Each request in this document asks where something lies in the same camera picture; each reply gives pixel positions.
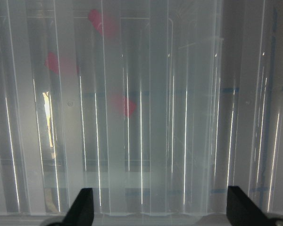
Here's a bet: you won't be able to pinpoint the red block under lid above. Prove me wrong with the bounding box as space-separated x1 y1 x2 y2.
109 94 137 118
88 9 119 39
44 52 80 76

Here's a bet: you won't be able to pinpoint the clear ribbed box lid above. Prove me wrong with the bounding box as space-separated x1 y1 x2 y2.
0 0 283 216

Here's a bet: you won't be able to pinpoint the red block under lid middle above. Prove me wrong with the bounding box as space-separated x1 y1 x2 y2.
44 52 80 76

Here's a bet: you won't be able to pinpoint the red block under lid upper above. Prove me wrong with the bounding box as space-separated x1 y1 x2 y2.
109 94 137 118

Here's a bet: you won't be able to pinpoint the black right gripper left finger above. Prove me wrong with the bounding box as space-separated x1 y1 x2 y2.
43 188 94 226

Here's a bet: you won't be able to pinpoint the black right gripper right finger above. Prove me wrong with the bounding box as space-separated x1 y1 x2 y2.
226 186 283 226

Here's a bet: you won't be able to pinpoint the red block under lid lower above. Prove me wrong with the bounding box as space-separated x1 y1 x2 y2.
88 9 119 39

